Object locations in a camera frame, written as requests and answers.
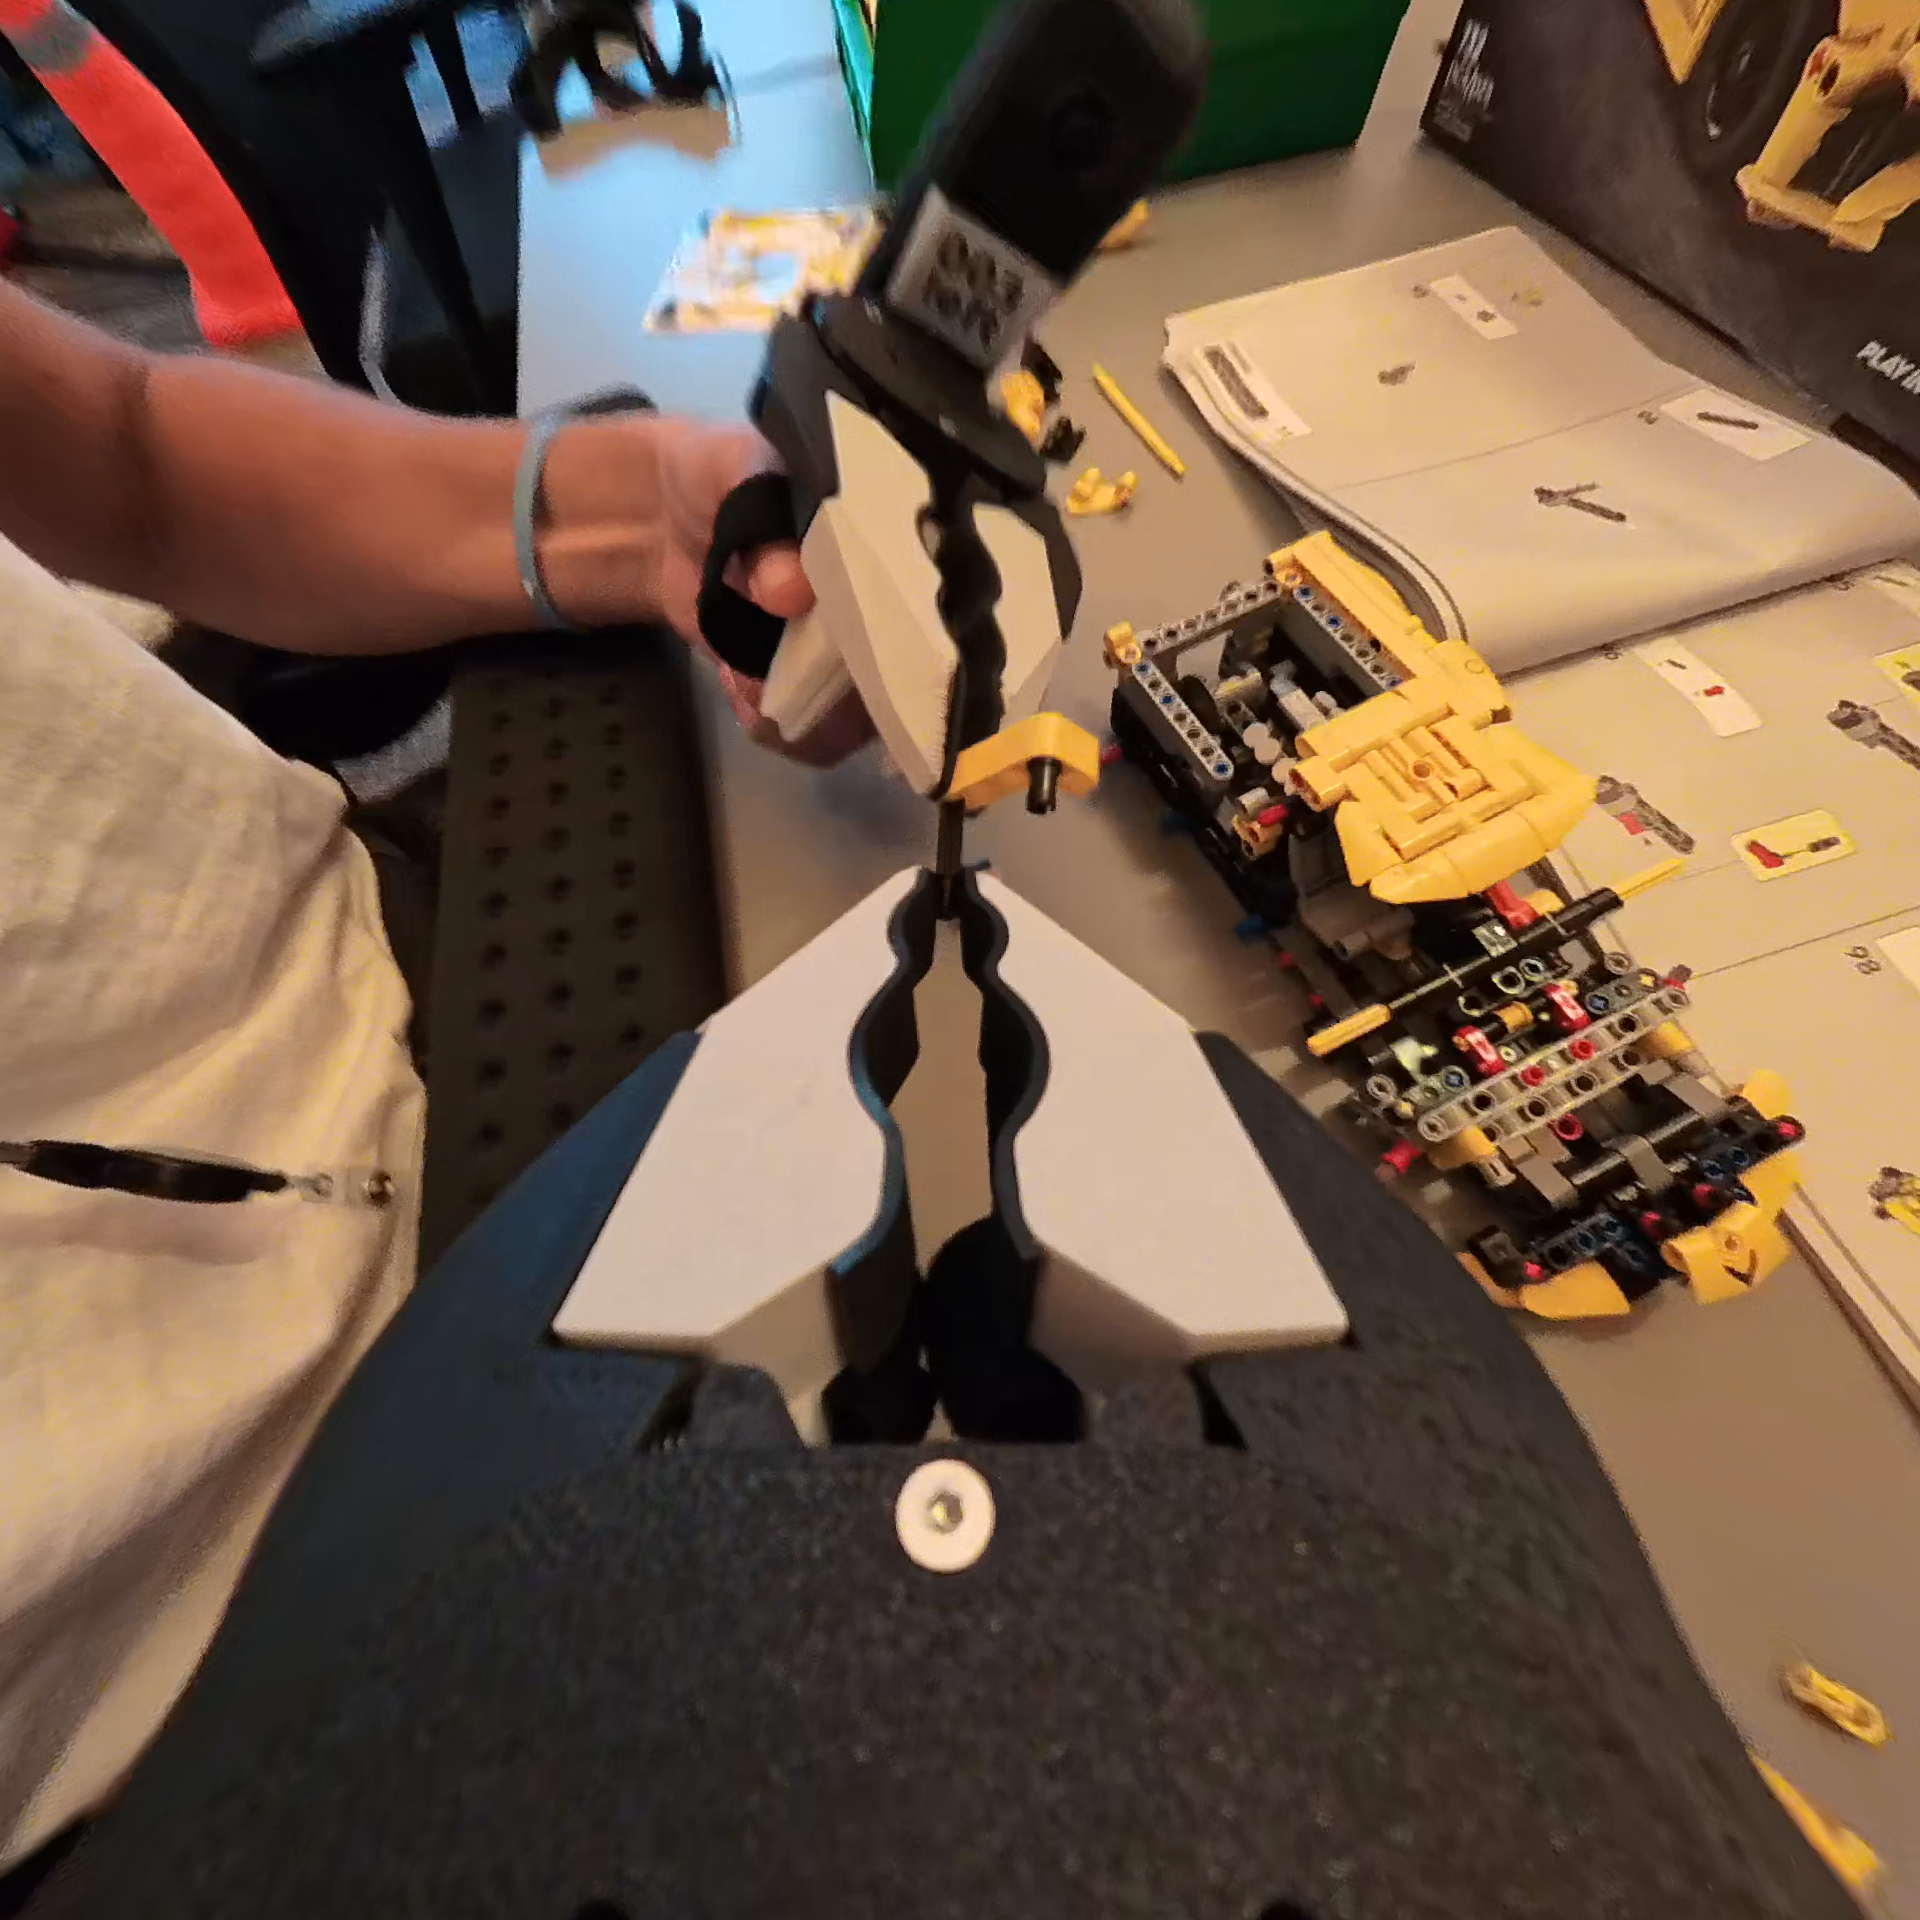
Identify scattered coloured brick pins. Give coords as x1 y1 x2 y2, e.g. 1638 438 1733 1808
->
1745 1658 1894 1893

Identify black harness strap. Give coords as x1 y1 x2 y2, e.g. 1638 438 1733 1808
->
0 1141 399 1210

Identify green storage bin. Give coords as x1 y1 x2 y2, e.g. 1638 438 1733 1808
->
831 0 1413 190

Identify partly built toy brick car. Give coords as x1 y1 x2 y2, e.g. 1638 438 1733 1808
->
1102 528 1808 1325

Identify toy car set box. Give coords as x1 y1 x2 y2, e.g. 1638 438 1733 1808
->
1416 0 1920 459

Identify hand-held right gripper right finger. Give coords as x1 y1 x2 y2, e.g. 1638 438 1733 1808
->
965 866 1353 1404

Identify black office chair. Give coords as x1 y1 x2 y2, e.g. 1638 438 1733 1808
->
246 0 524 418

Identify person's left forearm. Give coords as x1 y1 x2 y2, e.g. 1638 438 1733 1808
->
0 277 557 662

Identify colourful printed leaflet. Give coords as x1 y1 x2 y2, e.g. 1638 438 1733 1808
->
642 201 887 337

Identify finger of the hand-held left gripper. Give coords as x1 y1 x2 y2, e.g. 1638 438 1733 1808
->
986 499 1086 725
753 390 965 801

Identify person's white shirt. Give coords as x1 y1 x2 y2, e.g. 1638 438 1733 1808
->
0 532 429 1876

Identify black device green lights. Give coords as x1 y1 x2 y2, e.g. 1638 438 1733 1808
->
509 0 735 144

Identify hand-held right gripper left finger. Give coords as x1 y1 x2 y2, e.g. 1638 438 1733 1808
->
549 864 934 1445

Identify person's left hand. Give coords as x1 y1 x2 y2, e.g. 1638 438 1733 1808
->
573 417 889 770

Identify open instruction booklet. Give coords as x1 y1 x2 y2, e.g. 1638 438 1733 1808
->
1498 563 1920 1413

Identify yellow angled brick beam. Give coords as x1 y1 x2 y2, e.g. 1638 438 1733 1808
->
944 712 1104 818

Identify scattered yellow black bricks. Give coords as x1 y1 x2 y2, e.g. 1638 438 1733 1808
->
989 195 1191 520

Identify grey desk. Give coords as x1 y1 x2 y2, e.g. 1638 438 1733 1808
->
516 0 1920 1920

